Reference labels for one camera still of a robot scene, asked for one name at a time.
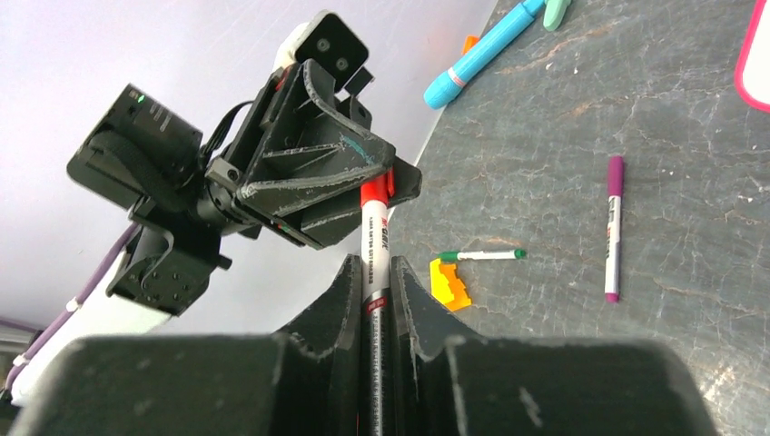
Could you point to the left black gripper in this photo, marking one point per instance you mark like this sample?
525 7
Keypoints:
298 161

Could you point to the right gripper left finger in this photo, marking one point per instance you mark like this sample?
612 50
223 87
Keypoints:
301 380

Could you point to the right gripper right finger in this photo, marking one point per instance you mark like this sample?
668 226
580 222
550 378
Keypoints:
451 380

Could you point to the red whiteboard marker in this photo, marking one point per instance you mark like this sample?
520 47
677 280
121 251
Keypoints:
376 377

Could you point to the pink framed whiteboard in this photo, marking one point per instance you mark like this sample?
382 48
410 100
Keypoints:
751 74

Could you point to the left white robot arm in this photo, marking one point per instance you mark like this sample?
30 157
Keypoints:
149 161

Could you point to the green whiteboard marker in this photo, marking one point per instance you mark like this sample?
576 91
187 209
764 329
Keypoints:
456 256

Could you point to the purple whiteboard marker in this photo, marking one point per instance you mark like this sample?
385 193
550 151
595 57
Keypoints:
615 178

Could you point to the yellow orange plastic block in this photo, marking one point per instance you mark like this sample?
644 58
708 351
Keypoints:
446 287

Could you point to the large blue toy crayon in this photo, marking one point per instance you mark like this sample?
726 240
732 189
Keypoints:
447 85

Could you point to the small orange toy piece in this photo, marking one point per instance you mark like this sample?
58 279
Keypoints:
469 43

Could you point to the large mint toy crayon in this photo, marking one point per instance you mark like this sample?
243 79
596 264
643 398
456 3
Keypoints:
554 13

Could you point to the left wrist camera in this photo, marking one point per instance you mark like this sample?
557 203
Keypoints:
333 45

